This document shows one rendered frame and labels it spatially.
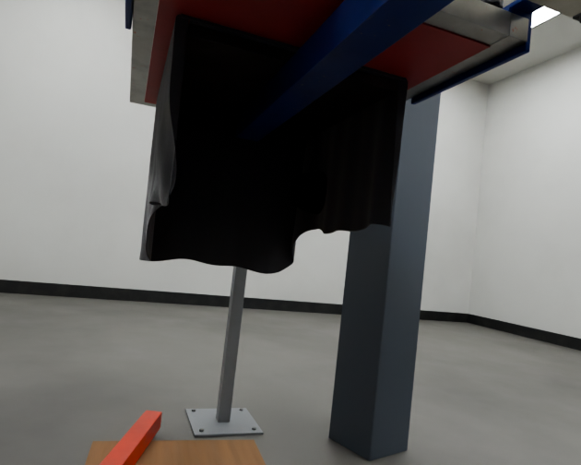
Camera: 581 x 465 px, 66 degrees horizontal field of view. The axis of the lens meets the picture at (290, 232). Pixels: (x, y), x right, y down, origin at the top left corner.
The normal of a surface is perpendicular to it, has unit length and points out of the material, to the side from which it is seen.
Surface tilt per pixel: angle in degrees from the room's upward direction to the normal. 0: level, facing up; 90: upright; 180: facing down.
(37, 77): 90
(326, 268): 90
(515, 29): 90
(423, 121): 90
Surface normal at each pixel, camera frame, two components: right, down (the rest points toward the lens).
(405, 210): 0.61, 0.03
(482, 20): 0.35, -0.01
